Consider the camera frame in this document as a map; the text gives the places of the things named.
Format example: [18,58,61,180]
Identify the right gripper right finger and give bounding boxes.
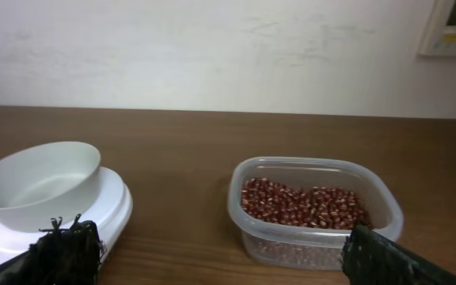
[341,226,456,285]

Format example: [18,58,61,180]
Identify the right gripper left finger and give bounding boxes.
[0,215,104,285]

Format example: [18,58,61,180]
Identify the white digital kitchen scale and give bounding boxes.
[0,167,133,264]

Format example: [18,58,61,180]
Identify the white round bowl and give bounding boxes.
[0,142,101,232]

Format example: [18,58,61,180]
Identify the clear plastic bean container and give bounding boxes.
[227,157,404,270]

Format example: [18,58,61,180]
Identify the red adzuki beans in container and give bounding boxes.
[240,177,374,230]

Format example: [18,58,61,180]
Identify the wall control panel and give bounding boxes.
[418,0,456,57]

